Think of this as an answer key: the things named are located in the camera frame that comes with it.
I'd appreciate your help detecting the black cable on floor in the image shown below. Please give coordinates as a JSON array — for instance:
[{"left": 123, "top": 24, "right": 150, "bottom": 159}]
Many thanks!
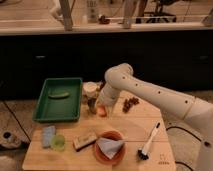
[{"left": 165, "top": 124, "right": 203, "bottom": 171}]

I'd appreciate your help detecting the dark red bowl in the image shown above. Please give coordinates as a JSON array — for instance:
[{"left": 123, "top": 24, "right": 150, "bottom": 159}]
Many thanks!
[{"left": 99, "top": 82, "right": 106, "bottom": 90}]

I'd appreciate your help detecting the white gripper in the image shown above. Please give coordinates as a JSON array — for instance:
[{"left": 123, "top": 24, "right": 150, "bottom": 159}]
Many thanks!
[{"left": 98, "top": 83, "right": 120, "bottom": 107}]

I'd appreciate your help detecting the black white brush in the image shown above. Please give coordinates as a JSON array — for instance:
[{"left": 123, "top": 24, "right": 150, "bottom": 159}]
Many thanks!
[{"left": 137, "top": 123, "right": 160, "bottom": 160}]

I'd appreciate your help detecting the wooden block eraser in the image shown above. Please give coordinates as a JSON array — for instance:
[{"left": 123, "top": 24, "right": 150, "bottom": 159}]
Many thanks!
[{"left": 73, "top": 132, "right": 97, "bottom": 151}]

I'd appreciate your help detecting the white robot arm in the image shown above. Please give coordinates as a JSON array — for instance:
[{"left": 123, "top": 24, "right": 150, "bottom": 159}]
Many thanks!
[{"left": 98, "top": 63, "right": 213, "bottom": 171}]

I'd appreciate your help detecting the dark metal cup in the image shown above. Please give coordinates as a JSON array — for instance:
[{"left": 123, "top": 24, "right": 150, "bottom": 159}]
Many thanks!
[{"left": 87, "top": 98, "right": 96, "bottom": 114}]

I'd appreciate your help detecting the orange apple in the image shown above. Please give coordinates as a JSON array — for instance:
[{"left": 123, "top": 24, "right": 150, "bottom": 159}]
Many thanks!
[{"left": 97, "top": 106, "right": 107, "bottom": 117}]

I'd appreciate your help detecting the bunch of dark grapes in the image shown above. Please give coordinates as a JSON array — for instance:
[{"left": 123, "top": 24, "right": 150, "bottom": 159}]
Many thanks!
[{"left": 122, "top": 97, "right": 139, "bottom": 113}]

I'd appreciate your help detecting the green plastic tray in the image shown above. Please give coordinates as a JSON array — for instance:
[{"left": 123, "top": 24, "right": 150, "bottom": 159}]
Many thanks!
[{"left": 33, "top": 77, "right": 82, "bottom": 123}]

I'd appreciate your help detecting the green plastic cup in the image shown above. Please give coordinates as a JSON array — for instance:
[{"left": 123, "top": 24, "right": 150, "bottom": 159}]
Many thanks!
[{"left": 50, "top": 134, "right": 65, "bottom": 151}]

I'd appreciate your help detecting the orange bowl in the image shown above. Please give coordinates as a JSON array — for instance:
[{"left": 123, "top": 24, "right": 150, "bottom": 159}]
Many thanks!
[{"left": 93, "top": 131, "right": 126, "bottom": 165}]

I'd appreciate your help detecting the green cucumber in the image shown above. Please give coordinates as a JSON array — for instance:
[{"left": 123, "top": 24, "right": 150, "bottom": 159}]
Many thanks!
[{"left": 48, "top": 92, "right": 70, "bottom": 99}]

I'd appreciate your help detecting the grey folded cloth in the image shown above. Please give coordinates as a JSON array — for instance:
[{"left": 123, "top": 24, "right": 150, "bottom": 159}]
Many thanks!
[{"left": 97, "top": 137, "right": 124, "bottom": 159}]

